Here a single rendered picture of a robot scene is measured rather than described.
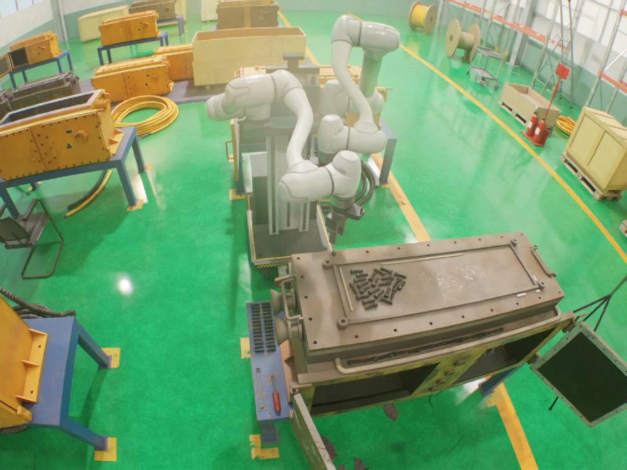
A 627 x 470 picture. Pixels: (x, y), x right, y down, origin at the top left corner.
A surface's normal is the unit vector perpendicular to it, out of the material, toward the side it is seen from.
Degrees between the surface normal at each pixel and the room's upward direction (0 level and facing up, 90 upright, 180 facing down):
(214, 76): 90
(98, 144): 90
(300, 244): 0
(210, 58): 90
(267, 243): 0
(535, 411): 0
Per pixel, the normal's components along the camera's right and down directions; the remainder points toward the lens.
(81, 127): 0.21, 0.71
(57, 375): 0.06, -0.70
